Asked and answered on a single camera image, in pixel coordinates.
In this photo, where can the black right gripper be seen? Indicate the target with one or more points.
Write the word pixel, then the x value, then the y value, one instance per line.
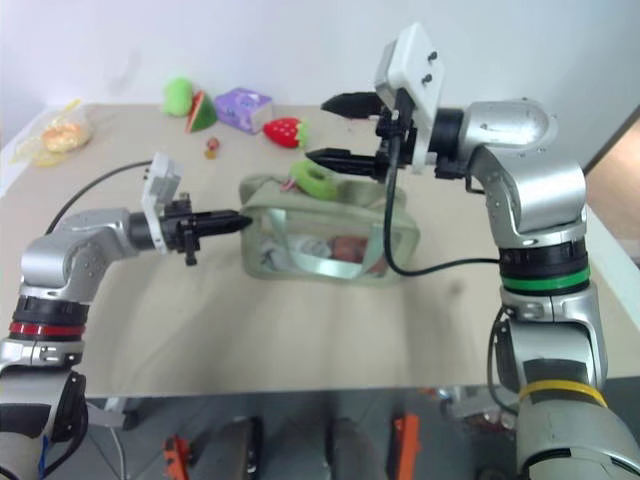
pixel 400 135

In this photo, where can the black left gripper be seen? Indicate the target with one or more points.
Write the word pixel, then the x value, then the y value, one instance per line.
pixel 181 227

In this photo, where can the green pouch with clear window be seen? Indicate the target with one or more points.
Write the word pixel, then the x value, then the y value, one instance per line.
pixel 320 215

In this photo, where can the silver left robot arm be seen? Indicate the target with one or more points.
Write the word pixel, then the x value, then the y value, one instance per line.
pixel 50 260

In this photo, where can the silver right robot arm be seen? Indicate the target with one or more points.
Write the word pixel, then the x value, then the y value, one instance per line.
pixel 540 190

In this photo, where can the red strawberry plush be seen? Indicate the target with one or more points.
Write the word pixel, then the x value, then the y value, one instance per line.
pixel 282 131

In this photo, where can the watermelon slice plush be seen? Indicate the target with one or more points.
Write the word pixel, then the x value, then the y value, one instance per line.
pixel 202 115

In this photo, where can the red item inside pouch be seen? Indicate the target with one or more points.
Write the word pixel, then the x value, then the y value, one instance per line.
pixel 350 248

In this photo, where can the green plush toy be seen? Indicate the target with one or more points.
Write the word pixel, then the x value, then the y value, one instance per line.
pixel 176 97

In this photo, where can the small red charm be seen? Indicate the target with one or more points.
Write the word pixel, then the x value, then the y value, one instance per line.
pixel 212 146

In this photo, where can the purple tissue pack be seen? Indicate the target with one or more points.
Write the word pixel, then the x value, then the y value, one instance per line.
pixel 240 107

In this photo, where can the clear bag with bread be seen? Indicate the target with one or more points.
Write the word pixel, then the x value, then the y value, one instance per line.
pixel 62 135

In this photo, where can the orange and black stand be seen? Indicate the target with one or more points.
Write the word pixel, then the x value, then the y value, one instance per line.
pixel 407 445
pixel 177 457

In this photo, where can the brown board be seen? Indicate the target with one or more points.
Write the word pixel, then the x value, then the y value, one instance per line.
pixel 620 175

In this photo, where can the metal clutter under table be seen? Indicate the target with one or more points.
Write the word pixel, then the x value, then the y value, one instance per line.
pixel 475 405

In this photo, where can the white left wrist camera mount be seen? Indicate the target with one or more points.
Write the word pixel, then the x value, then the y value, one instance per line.
pixel 162 175

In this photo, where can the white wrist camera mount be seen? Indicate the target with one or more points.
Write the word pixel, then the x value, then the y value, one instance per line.
pixel 412 60
pixel 162 175

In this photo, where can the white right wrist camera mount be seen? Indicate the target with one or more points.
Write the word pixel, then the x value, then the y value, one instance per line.
pixel 412 60

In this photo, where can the grey bracket under table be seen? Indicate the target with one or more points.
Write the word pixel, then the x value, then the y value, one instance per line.
pixel 112 412

